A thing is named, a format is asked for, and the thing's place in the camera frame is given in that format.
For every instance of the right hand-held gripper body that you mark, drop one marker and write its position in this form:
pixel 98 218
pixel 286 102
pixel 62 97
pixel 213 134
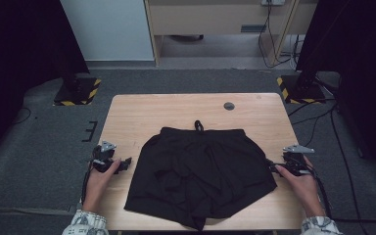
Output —
pixel 296 161

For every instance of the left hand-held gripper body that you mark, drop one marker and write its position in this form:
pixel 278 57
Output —
pixel 106 156

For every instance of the black shorts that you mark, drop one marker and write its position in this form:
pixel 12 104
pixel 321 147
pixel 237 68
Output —
pixel 202 169

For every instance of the person's left hand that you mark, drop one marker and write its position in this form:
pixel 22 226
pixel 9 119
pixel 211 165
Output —
pixel 98 184

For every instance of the person's right hand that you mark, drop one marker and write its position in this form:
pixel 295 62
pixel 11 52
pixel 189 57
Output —
pixel 303 192

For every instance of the black stand base hazard stripes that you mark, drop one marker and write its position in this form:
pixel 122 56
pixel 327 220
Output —
pixel 78 93
pixel 302 93

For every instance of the grey round table grommet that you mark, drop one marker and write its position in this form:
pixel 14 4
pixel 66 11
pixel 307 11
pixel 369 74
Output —
pixel 229 106

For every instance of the black curtain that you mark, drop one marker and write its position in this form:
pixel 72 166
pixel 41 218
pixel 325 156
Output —
pixel 19 49
pixel 362 65

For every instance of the white panel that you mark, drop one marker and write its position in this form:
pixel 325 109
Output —
pixel 107 29

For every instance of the beige wooden desk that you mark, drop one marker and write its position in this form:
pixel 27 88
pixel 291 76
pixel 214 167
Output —
pixel 209 16

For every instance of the white power strip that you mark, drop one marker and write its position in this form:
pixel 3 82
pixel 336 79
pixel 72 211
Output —
pixel 272 2

